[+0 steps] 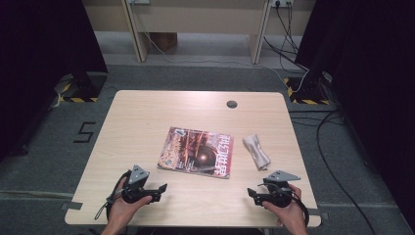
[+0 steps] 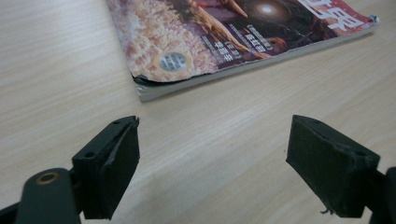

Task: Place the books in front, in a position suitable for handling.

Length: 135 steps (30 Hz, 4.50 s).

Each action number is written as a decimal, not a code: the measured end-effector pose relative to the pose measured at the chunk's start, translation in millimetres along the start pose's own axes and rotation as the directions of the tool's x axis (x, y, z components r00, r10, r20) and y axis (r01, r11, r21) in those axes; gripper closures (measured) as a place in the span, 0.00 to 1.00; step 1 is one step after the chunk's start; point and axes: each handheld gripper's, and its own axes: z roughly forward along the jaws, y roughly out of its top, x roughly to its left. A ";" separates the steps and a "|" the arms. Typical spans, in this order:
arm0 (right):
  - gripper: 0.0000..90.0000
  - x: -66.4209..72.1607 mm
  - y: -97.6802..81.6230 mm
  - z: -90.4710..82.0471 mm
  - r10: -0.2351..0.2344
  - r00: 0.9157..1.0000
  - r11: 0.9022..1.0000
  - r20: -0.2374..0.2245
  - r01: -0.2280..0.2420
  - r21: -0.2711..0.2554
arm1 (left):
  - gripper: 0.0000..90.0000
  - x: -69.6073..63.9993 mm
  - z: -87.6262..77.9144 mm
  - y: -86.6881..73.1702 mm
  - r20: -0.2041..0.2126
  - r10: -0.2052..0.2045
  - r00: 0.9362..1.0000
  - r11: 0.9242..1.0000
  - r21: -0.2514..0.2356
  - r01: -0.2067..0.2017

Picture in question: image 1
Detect black curtain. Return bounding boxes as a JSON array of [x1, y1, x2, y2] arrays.
[[295, 0, 415, 223], [0, 0, 109, 161]]

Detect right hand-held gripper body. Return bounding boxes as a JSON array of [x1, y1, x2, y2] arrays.
[[257, 169, 301, 209]]

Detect black wall socket cables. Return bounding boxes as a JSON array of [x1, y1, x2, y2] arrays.
[[263, 0, 309, 72]]

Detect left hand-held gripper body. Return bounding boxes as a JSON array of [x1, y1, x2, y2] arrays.
[[121, 164, 158, 205]]

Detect person's right hand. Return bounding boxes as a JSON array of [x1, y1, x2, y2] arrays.
[[262, 184, 307, 229]]

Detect person's left hand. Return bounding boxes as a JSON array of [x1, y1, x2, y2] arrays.
[[107, 178, 153, 228]]

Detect glossy magazine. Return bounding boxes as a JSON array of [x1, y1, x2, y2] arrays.
[[157, 126, 235, 180]]

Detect white wall socket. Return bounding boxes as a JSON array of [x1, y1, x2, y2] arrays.
[[270, 0, 295, 8]]

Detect grey tape strip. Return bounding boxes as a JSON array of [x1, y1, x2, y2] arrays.
[[61, 201, 83, 212], [306, 208, 330, 220]]

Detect long black floor cable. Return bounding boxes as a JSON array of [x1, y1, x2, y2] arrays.
[[315, 110, 378, 235]]

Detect short black floor cables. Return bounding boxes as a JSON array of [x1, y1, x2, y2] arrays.
[[288, 109, 346, 127]]

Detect stand base with hazard tape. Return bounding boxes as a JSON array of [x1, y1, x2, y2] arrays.
[[53, 71, 108, 104], [283, 71, 334, 106]]

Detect white cloth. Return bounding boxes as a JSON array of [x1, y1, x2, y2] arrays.
[[242, 133, 272, 171]]

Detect brown cardboard box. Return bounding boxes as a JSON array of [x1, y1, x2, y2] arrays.
[[150, 32, 178, 53]]

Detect long white floor cable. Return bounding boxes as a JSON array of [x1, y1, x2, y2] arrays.
[[143, 32, 309, 93]]

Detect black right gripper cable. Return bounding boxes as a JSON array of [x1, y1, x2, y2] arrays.
[[287, 187, 310, 228]]

